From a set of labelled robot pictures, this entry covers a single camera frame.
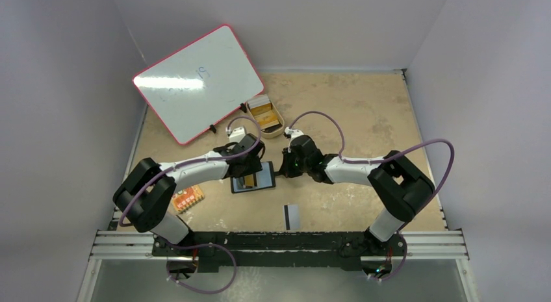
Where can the grey card with magnetic stripe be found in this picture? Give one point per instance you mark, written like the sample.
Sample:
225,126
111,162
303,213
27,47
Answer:
291,217

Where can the gold card in tray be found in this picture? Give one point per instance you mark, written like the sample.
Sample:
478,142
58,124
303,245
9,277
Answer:
265,117

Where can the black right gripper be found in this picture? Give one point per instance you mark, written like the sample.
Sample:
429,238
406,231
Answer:
289,165

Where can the black card holder wallet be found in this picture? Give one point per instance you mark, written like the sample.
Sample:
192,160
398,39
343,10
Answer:
265,180

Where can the orange snack packet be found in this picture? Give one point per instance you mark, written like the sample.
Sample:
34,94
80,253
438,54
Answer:
185,199

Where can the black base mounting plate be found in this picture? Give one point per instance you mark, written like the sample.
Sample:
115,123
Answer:
345,250

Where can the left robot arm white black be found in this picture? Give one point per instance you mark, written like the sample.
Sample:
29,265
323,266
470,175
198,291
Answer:
145,195

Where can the beige oval card tray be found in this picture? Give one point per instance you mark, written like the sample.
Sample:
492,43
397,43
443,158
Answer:
274,131

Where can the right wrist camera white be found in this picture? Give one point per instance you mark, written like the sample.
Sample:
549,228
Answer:
292,133

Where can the gold card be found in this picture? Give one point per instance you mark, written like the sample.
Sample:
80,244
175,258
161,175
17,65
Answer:
248,181
265,117

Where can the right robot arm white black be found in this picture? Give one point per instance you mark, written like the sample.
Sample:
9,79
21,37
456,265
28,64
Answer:
403,189

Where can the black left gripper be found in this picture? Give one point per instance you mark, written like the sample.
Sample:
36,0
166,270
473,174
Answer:
254,167

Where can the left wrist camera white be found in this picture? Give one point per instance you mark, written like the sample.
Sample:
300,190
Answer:
236,135

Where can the grey card stack in tray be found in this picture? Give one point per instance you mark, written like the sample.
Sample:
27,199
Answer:
258,101

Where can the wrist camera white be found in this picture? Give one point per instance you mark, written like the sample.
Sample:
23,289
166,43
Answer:
236,135
292,133

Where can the white board with pink frame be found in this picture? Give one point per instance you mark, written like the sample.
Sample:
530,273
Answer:
200,84

